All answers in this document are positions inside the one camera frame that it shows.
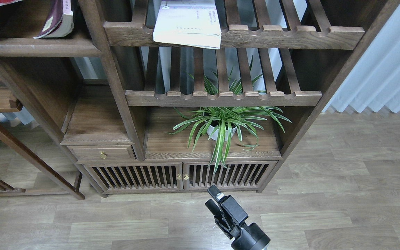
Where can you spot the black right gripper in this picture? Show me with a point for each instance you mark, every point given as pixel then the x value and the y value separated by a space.
pixel 230 217

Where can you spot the wooden side rack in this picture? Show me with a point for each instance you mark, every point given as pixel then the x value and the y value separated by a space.
pixel 22 172

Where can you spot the brass drawer knob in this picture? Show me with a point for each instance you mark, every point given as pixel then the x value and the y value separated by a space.
pixel 103 155

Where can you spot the white curtain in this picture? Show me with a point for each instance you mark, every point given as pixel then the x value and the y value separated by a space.
pixel 374 82

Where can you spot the white paperback book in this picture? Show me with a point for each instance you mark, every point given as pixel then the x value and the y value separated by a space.
pixel 188 22

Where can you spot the maroon book white characters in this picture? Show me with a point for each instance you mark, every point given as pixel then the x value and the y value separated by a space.
pixel 60 20

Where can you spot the dark wooden bookshelf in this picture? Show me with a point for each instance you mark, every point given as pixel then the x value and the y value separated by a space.
pixel 108 86

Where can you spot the white plant pot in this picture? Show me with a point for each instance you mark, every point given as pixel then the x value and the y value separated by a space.
pixel 214 132

